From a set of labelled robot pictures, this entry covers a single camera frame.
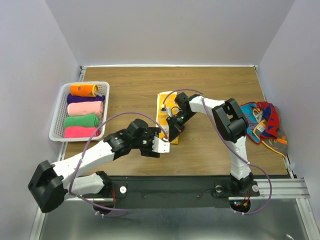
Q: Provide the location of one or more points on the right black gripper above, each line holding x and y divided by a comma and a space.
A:
175, 130

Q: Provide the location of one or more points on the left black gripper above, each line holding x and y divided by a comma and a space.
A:
151, 132

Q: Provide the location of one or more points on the yellow patterned towel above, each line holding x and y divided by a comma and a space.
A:
162, 115

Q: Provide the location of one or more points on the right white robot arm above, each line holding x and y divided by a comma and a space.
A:
229, 122

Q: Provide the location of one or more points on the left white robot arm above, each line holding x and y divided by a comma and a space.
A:
52, 183

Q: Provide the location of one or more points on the green rolled towel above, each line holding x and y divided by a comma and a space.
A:
87, 121

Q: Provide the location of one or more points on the light pink rolled towel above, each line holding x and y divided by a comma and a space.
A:
85, 108

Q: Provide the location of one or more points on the hot pink rolled towel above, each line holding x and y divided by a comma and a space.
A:
80, 132

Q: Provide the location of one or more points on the orange rolled towel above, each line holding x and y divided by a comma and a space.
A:
84, 90

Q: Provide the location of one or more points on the teal red-trimmed towel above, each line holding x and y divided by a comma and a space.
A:
247, 109

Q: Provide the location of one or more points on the purple rolled towel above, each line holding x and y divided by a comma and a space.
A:
79, 99

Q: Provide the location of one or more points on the white plastic basket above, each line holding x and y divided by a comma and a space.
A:
57, 130

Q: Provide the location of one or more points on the red blue patterned towel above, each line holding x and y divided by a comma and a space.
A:
270, 114

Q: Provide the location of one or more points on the grey orange-trimmed towel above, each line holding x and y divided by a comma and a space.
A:
279, 145

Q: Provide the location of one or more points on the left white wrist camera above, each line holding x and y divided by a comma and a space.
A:
161, 146

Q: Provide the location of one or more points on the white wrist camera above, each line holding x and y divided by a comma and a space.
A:
169, 110
161, 146

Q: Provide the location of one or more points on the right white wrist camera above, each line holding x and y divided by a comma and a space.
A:
169, 110

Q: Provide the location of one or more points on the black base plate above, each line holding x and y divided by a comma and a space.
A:
162, 192

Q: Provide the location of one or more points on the aluminium frame rail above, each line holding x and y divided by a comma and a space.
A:
293, 188

